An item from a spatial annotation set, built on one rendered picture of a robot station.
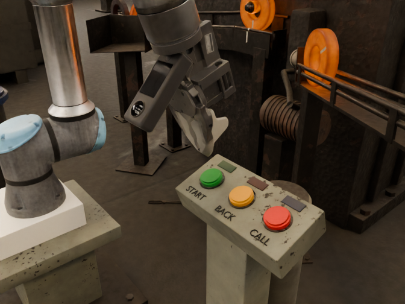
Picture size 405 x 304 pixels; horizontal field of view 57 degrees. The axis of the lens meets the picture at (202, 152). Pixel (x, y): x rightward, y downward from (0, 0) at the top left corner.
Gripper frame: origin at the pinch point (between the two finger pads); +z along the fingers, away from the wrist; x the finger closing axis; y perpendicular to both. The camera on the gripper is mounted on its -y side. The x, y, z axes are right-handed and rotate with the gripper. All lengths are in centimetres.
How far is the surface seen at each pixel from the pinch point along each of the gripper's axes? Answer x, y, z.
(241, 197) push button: -8.2, -0.5, 5.6
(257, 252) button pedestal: -15.5, -5.6, 8.1
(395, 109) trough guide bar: -18.1, 27.1, 3.2
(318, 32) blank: 17, 55, 8
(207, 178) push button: 0.1, -0.9, 5.6
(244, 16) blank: 65, 74, 17
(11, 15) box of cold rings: 297, 42, 27
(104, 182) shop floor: 105, 2, 71
